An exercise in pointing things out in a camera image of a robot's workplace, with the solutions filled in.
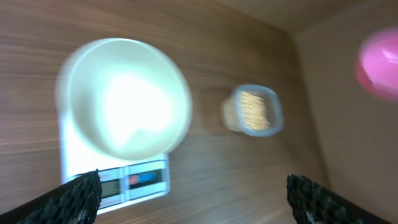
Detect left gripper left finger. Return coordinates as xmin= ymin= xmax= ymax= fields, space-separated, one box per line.
xmin=1 ymin=170 xmax=102 ymax=224

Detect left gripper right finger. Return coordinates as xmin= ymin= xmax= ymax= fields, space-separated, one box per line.
xmin=287 ymin=174 xmax=391 ymax=224

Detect pink plastic measuring scoop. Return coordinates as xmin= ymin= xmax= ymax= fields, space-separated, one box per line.
xmin=355 ymin=27 xmax=397 ymax=103

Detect white digital kitchen scale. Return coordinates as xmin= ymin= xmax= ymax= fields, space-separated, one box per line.
xmin=60 ymin=115 xmax=170 ymax=215

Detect white bowl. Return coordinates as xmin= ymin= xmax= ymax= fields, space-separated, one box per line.
xmin=56 ymin=38 xmax=193 ymax=161

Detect clear plastic container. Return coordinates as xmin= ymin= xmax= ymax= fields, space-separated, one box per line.
xmin=221 ymin=84 xmax=284 ymax=137

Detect soybeans in container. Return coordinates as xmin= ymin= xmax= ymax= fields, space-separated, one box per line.
xmin=222 ymin=91 xmax=270 ymax=132

